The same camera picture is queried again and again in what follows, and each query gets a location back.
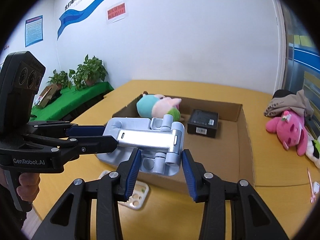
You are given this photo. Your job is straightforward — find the blue wave wall decal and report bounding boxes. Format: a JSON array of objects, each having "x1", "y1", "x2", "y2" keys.
[{"x1": 57, "y1": 0, "x2": 233, "y2": 40}]

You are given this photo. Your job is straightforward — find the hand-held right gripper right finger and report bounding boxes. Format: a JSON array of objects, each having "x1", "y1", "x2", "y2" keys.
[{"x1": 181, "y1": 149, "x2": 290, "y2": 240}]

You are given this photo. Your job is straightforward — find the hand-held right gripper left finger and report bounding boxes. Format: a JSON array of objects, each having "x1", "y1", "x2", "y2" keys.
[{"x1": 32, "y1": 148, "x2": 142, "y2": 240}]

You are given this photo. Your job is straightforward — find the black product box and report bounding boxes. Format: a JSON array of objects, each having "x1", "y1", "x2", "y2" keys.
[{"x1": 187, "y1": 109, "x2": 219, "y2": 138}]

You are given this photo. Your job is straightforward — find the pink pen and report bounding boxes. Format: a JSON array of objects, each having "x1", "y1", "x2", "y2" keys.
[{"x1": 306, "y1": 167, "x2": 315, "y2": 203}]

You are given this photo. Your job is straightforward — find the blue framed wall poster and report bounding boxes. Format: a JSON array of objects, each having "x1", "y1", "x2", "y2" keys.
[{"x1": 24, "y1": 15, "x2": 43, "y2": 48}]

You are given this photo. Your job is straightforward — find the clear phone case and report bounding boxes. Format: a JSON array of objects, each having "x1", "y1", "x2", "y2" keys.
[{"x1": 99, "y1": 170, "x2": 150, "y2": 209}]

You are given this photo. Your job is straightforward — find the glass door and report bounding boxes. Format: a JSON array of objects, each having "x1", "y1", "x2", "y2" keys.
[{"x1": 271, "y1": 0, "x2": 320, "y2": 98}]

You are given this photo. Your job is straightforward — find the person's left hand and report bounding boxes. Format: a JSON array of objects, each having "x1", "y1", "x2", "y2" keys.
[{"x1": 19, "y1": 174, "x2": 41, "y2": 204}]

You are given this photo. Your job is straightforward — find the red wall sign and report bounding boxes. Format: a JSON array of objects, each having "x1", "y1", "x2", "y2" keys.
[{"x1": 106, "y1": 3, "x2": 126, "y2": 25}]

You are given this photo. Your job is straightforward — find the beige and black garment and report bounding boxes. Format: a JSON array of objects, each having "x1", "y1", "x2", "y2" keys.
[{"x1": 264, "y1": 89, "x2": 314, "y2": 118}]

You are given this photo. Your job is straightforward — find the small brown cardboard box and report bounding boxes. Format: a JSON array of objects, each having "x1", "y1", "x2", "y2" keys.
[{"x1": 37, "y1": 84, "x2": 62, "y2": 109}]

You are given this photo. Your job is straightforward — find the green tablecloth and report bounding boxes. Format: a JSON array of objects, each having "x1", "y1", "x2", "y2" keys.
[{"x1": 30, "y1": 81, "x2": 115, "y2": 124}]

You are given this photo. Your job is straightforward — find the light blue folding phone stand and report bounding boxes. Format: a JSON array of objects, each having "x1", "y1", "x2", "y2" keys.
[{"x1": 96, "y1": 114, "x2": 185, "y2": 177}]

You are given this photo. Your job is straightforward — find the small potted green plant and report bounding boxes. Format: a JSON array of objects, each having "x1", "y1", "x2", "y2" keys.
[{"x1": 46, "y1": 70, "x2": 73, "y2": 90}]

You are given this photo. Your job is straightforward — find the white and green plush toy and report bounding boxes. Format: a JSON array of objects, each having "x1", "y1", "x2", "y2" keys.
[{"x1": 306, "y1": 135, "x2": 320, "y2": 168}]

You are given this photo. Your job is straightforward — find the teal and pink plush toy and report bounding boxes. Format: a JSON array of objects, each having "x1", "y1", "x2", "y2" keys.
[{"x1": 136, "y1": 94, "x2": 182, "y2": 120}]

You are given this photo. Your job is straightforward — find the blue door banner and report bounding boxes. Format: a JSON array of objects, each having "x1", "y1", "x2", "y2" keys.
[{"x1": 294, "y1": 44, "x2": 320, "y2": 71}]

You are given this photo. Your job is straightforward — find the large potted green plant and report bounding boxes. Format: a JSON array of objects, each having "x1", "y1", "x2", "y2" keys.
[{"x1": 69, "y1": 54, "x2": 108, "y2": 90}]

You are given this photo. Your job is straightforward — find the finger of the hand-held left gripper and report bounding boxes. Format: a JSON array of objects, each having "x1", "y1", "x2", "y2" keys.
[
  {"x1": 24, "y1": 134, "x2": 118, "y2": 158},
  {"x1": 26, "y1": 120, "x2": 107, "y2": 140}
]

